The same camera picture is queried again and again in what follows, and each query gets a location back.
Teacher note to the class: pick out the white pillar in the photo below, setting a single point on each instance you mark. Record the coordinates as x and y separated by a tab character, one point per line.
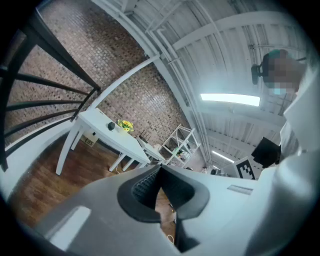
120	81

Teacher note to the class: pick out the cardboard box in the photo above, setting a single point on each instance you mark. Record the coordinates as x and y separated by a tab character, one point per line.
89	142

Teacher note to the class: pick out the person's white coat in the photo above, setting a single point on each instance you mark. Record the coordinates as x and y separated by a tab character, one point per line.
305	112

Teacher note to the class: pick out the black head-mounted camera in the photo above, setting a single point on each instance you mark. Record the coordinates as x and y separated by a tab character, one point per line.
258	71

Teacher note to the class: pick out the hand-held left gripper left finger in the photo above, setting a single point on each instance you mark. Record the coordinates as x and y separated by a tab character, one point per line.
100	220

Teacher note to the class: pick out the black metal railing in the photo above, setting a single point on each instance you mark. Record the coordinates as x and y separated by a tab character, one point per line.
62	60

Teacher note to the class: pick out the large white table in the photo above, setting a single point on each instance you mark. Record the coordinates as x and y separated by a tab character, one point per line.
120	141

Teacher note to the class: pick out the sunflowers in white pot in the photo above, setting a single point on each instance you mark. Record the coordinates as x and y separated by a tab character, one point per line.
125	126

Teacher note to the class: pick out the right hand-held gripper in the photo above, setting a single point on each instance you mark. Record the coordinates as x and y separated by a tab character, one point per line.
266	152

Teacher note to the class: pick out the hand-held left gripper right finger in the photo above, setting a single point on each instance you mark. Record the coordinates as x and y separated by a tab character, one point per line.
220	205

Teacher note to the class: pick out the black round object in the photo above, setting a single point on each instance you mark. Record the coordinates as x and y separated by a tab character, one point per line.
111	126

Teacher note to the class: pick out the white metal shelf rack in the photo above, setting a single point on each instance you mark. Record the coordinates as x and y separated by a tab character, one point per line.
181	145

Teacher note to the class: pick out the small white table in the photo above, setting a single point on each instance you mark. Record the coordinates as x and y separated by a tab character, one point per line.
152	151

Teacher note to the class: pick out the person's head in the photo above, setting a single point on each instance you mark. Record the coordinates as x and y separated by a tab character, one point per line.
285	72

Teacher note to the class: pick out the long ceiling light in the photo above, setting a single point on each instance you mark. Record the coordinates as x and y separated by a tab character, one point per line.
222	155
230	99

